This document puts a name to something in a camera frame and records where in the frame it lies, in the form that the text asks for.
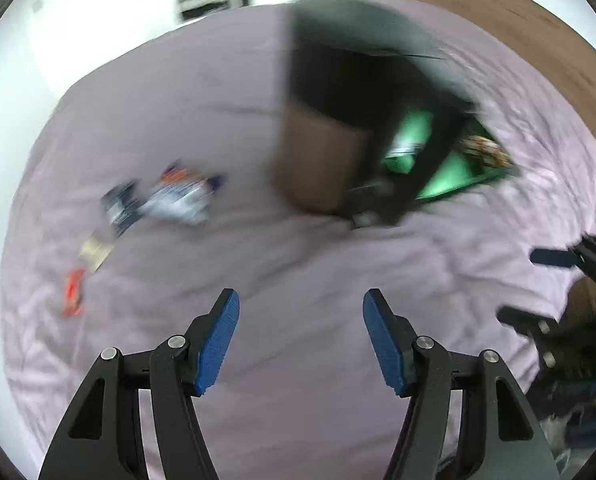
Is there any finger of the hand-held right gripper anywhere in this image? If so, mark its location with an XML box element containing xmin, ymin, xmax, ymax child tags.
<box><xmin>497</xmin><ymin>306</ymin><xmax>561</xmax><ymax>336</ymax></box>
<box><xmin>530</xmin><ymin>246</ymin><xmax>586</xmax><ymax>268</ymax></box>

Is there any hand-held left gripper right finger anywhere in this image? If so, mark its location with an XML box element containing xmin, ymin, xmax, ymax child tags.
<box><xmin>362</xmin><ymin>288</ymin><xmax>561</xmax><ymax>480</ymax></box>

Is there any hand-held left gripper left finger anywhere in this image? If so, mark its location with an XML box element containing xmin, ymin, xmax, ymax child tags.
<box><xmin>38</xmin><ymin>288</ymin><xmax>241</xmax><ymax>480</ymax></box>

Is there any brown snack packet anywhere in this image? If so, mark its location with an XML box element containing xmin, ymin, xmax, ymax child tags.
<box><xmin>460</xmin><ymin>135</ymin><xmax>514</xmax><ymax>168</ymax></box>

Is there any green tray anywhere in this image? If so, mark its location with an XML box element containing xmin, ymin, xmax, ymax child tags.
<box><xmin>380</xmin><ymin>110</ymin><xmax>521</xmax><ymax>203</ymax></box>

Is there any silver and purple snack packet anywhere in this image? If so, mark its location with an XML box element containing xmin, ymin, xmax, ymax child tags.
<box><xmin>142</xmin><ymin>162</ymin><xmax>229</xmax><ymax>226</ymax></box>

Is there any small beige snack packet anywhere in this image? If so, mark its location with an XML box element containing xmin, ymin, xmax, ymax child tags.
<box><xmin>78</xmin><ymin>232</ymin><xmax>114</xmax><ymax>273</ymax></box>

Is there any small red snack packet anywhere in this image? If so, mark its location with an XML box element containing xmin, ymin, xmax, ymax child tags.
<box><xmin>60</xmin><ymin>267</ymin><xmax>87</xmax><ymax>317</ymax></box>

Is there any dark navy snack packet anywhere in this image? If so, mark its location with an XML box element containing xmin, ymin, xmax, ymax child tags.
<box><xmin>102</xmin><ymin>180</ymin><xmax>143</xmax><ymax>236</ymax></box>

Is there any copper and black electric kettle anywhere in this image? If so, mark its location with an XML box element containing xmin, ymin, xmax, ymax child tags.
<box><xmin>270</xmin><ymin>0</ymin><xmax>479</xmax><ymax>231</ymax></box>

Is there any wooden headboard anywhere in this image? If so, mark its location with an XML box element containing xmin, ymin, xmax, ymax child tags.
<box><xmin>403</xmin><ymin>0</ymin><xmax>596</xmax><ymax>161</ymax></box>

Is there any white door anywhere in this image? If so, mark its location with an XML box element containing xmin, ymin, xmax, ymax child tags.
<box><xmin>72</xmin><ymin>0</ymin><xmax>173</xmax><ymax>68</ymax></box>

